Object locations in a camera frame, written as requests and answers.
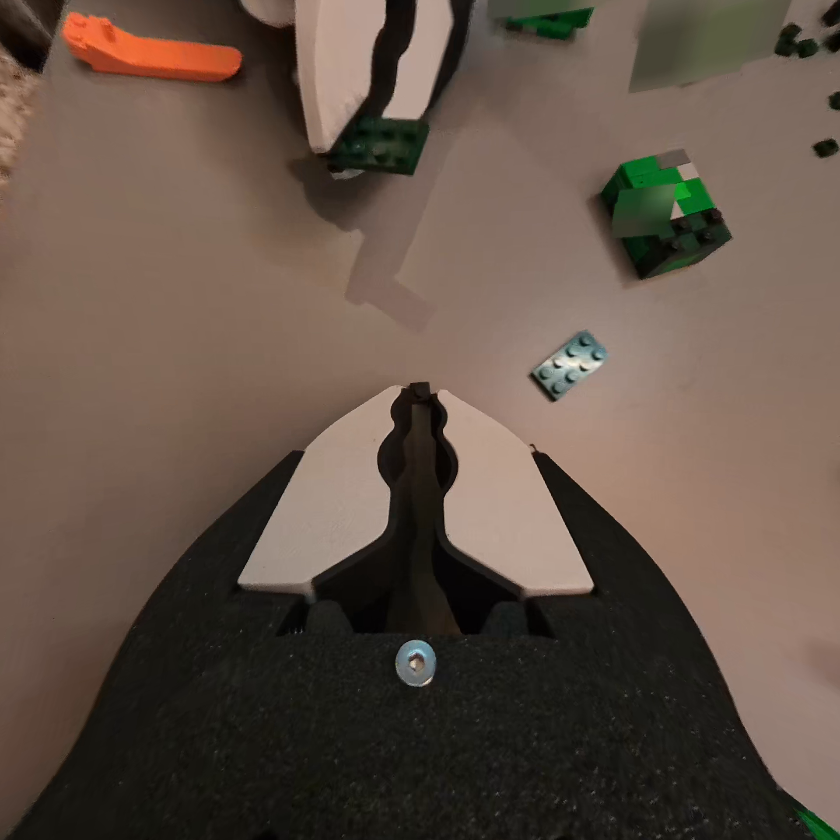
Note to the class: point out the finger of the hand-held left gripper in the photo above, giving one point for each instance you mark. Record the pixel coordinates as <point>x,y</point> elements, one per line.
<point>426,59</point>
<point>334,65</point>

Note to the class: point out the dark green brick plate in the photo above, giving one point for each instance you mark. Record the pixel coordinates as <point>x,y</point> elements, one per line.
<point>387,148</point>
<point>569,366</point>

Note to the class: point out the small green brick assembly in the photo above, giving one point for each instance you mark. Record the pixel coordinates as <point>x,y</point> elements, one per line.
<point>663,259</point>

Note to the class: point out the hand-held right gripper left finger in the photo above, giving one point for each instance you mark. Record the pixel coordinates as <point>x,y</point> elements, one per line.
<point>328,518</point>

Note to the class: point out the orange brick separator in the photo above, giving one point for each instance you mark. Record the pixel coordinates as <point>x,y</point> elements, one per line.
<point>151,56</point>

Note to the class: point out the scattered small green bricks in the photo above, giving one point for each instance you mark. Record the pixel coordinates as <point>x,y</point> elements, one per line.
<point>806,47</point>

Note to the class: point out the tall green blocky brick figure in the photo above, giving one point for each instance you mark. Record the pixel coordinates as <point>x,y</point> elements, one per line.
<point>820,827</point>

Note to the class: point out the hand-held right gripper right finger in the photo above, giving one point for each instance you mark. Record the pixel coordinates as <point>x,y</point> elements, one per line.
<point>518,518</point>

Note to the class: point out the small black brick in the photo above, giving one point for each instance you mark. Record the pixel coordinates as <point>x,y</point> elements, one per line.
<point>418,390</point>

